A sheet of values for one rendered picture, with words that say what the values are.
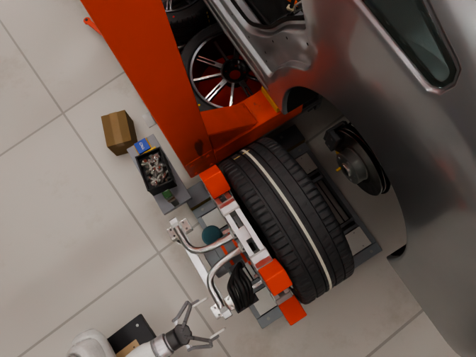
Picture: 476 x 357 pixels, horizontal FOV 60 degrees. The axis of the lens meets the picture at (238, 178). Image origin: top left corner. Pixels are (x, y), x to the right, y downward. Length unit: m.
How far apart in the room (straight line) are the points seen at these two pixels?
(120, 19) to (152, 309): 1.91
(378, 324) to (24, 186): 2.38
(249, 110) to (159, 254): 1.10
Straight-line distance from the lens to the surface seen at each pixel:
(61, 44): 3.39
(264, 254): 1.41
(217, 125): 1.87
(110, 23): 1.02
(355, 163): 1.72
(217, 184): 1.48
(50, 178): 2.97
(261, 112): 2.03
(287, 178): 1.41
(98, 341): 2.16
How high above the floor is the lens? 2.52
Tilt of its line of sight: 74 degrees down
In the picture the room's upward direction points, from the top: 12 degrees counter-clockwise
